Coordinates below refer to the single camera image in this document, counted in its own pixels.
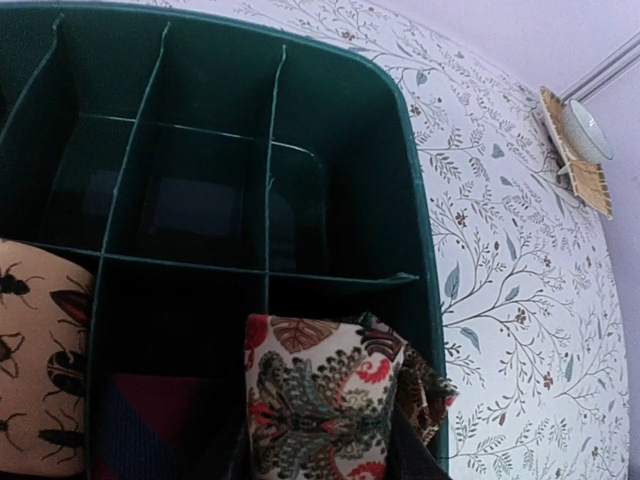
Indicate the rolled dark red tie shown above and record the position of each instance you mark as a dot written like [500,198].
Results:
[146,422]

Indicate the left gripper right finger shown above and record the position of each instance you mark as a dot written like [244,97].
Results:
[408,458]

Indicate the right aluminium frame post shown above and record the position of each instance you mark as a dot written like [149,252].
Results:
[607,71]

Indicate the floral patterned table mat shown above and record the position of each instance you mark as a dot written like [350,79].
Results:
[533,332]

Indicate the rolled tan tie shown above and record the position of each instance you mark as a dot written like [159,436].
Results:
[46,303]

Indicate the flamingo patterned tie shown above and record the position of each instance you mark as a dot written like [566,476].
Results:
[321,396]

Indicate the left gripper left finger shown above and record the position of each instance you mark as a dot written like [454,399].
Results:
[238,464]

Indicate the pale green ceramic bowl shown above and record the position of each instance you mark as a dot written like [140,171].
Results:
[584,134]

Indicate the bamboo coaster mat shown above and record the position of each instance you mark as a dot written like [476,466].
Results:
[587,179]

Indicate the green divided organizer box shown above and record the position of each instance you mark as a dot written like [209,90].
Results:
[205,170]

